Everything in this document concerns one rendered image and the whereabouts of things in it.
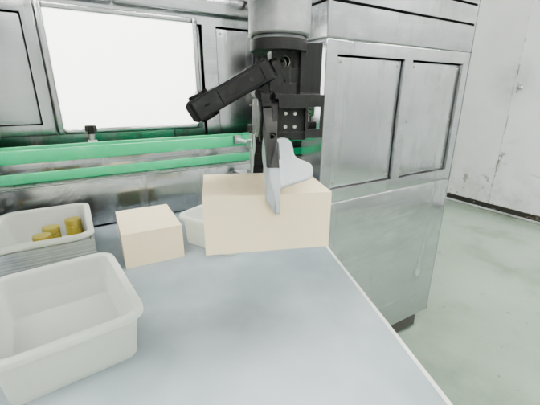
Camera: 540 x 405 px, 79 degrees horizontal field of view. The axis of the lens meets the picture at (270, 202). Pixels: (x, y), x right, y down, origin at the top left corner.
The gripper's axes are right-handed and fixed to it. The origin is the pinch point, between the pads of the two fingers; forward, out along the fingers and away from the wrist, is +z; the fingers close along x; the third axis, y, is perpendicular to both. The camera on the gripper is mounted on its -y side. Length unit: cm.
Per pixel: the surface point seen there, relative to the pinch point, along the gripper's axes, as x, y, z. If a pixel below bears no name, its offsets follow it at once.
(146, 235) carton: 21.7, -20.7, 14.0
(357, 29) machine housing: 55, 36, -32
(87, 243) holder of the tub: 18.5, -30.8, 13.6
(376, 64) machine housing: 60, 46, -23
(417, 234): 70, 77, 41
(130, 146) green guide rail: 51, -28, 0
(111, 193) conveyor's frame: 47, -34, 12
